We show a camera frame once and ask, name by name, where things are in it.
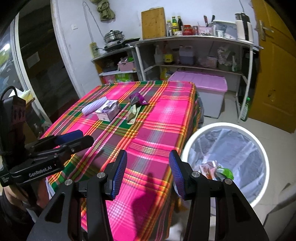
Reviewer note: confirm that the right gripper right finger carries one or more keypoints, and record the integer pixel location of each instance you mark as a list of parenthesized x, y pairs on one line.
[(181, 173)]

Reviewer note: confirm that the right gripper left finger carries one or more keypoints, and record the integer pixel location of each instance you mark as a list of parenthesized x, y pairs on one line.
[(115, 172)]

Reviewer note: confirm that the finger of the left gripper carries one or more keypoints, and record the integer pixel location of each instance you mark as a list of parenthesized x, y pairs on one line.
[(67, 137), (76, 144)]

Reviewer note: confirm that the white purple box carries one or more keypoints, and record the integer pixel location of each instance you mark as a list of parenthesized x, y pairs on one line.
[(108, 111)]

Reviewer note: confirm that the pale green wrapper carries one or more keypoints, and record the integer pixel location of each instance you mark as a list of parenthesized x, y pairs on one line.
[(133, 114)]

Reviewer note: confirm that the red milk carton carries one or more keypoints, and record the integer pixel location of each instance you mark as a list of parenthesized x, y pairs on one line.
[(209, 169)]

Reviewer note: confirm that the green snack bag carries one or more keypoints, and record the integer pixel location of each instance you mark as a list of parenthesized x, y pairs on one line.
[(223, 173)]

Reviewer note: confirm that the white round trash bin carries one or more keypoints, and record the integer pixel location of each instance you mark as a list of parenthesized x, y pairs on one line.
[(235, 148)]

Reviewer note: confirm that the metal kitchen shelf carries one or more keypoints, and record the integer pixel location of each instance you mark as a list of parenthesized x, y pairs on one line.
[(232, 59)]

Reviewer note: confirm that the person left hand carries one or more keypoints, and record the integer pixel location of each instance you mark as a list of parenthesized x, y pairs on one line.
[(17, 196)]

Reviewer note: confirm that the lying purple foam net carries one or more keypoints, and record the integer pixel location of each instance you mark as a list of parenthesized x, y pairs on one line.
[(90, 108)]

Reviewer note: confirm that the pink plaid tablecloth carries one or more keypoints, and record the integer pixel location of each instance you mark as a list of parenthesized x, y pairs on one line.
[(144, 206)]

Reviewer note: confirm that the purple foil wrapper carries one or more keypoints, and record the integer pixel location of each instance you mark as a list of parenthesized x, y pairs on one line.
[(138, 99)]

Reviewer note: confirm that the wooden side shelf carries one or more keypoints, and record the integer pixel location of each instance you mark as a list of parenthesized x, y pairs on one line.
[(107, 66)]

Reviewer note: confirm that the pink basket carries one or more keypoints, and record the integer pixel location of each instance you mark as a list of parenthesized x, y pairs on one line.
[(126, 66)]

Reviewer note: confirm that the yellow power strip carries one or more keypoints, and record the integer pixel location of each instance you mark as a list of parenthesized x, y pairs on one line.
[(94, 50)]

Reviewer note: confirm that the pink lid storage box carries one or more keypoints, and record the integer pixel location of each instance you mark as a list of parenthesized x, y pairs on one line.
[(211, 89)]

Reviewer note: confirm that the induction cooker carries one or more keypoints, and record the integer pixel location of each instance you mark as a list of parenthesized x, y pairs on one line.
[(115, 45)]

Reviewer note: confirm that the steel pot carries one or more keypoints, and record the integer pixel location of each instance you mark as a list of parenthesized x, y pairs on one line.
[(113, 35)]

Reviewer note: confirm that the wooden door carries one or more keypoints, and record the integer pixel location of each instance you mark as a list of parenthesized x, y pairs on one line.
[(274, 97)]

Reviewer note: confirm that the purple jug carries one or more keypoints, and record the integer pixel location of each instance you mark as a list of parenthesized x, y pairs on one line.
[(186, 55)]

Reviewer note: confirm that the hanging green cloth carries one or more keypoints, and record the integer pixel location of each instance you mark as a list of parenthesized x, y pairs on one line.
[(105, 12)]

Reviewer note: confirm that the wooden cutting board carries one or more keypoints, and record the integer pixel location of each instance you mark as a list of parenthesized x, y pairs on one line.
[(153, 23)]

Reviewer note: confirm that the red jar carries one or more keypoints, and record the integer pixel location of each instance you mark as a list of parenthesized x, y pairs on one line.
[(187, 30)]

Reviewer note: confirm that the green oil bottle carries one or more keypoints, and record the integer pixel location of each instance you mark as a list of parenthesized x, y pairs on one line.
[(174, 24)]

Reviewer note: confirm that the dark sauce bottle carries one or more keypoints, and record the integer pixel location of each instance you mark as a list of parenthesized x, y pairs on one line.
[(180, 23)]

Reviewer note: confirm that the white black kettle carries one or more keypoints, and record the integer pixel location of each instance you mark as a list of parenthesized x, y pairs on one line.
[(244, 27)]

